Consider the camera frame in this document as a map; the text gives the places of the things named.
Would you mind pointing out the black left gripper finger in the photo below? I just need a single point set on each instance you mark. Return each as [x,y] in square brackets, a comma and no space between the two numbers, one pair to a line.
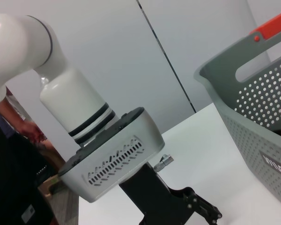
[208,213]

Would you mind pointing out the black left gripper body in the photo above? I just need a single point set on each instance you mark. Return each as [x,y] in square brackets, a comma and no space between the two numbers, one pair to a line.
[154,201]

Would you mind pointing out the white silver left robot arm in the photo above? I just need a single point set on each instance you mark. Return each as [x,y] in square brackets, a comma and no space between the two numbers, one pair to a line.
[72,100]

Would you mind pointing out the grey perforated plastic storage basket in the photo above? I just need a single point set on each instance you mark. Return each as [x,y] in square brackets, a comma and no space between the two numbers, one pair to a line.
[248,131]

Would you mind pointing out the metal plug on left gripper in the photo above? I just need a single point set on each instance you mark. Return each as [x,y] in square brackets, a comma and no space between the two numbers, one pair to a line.
[164,161]

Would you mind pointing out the black computer tower case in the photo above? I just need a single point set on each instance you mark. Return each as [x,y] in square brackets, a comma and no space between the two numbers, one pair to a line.
[14,182]

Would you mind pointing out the seated person white shirt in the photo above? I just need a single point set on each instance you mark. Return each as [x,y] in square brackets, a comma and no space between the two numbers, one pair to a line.
[18,122]

